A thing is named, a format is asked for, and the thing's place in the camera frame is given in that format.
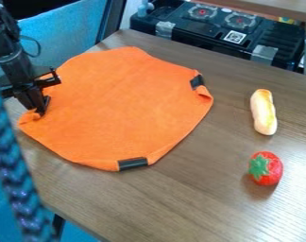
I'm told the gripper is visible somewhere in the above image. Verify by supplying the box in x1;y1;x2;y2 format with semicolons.
0;67;62;117

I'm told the orange cloth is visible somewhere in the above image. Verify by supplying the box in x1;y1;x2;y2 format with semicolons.
18;45;215;173

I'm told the black tool case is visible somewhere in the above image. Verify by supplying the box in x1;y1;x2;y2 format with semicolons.
128;0;306;72

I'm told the toy bread loaf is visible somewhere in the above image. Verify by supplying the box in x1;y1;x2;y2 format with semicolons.
248;88;280;137

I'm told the red toy strawberry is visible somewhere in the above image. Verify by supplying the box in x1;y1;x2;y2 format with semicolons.
247;150;284;186

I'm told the blue braided cable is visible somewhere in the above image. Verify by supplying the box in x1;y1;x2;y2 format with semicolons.
0;77;57;242

